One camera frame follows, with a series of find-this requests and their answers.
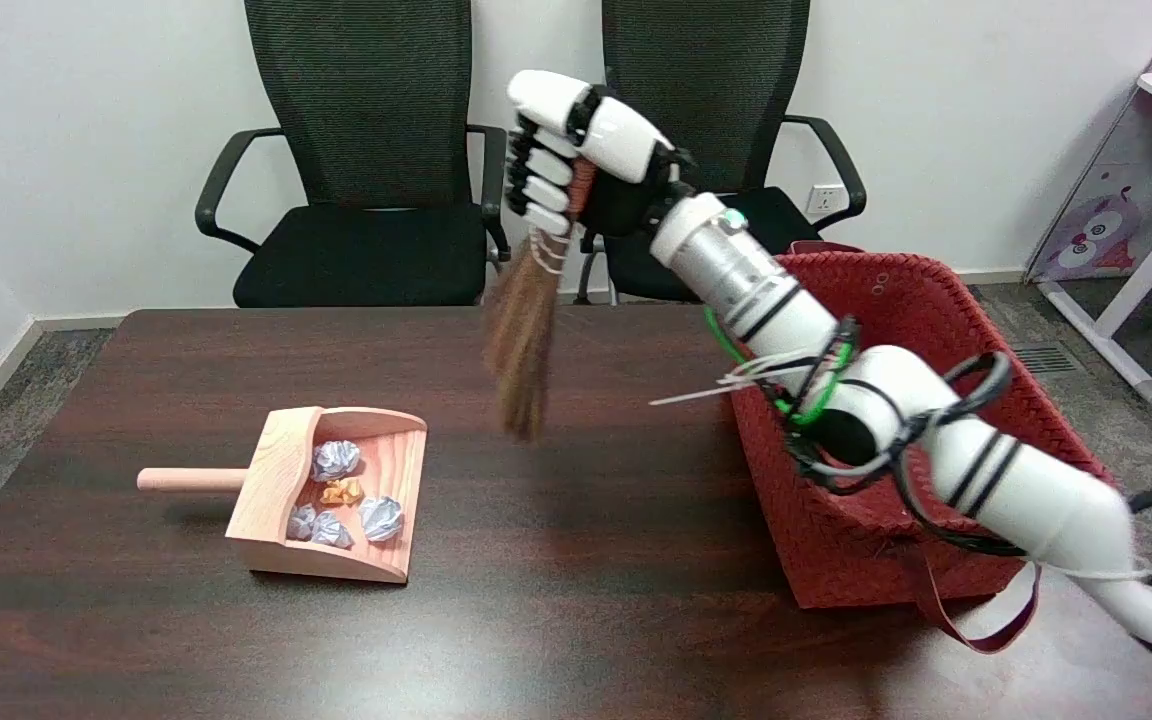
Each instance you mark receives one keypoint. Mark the crumpled silver paper ball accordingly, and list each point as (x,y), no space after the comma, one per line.
(336,459)
(331,530)
(381,517)
(300,521)

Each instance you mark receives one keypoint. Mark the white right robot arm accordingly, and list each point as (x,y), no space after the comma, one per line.
(896,400)

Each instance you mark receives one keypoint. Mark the black mesh office chair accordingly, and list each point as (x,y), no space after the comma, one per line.
(716,100)
(366,180)

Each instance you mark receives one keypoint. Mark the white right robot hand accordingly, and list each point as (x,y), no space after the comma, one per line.
(591,140)

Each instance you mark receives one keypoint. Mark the brown straw hand broom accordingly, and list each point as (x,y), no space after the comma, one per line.
(526,330)

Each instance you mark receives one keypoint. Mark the white wall socket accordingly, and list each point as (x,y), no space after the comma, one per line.
(822,200)

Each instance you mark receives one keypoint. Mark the wooden dustpan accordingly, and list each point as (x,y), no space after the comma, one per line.
(336,495)

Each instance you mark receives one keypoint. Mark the crumpled orange paper ball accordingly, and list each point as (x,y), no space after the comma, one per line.
(342,491)

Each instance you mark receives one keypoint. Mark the red woven basket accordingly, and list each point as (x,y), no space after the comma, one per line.
(916,330)

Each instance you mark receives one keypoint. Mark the pink cartoon panel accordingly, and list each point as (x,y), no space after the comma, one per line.
(1126,190)

